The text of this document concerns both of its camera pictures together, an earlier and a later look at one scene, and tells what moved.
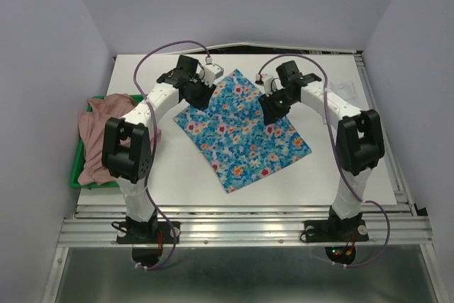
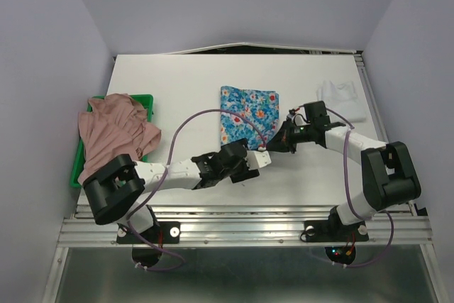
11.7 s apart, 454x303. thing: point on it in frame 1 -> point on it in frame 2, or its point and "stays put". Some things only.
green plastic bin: x=79 y=159 stays put
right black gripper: x=270 y=113 -> x=281 y=141
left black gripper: x=203 y=103 -> x=241 y=174
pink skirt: x=92 y=122 stays put
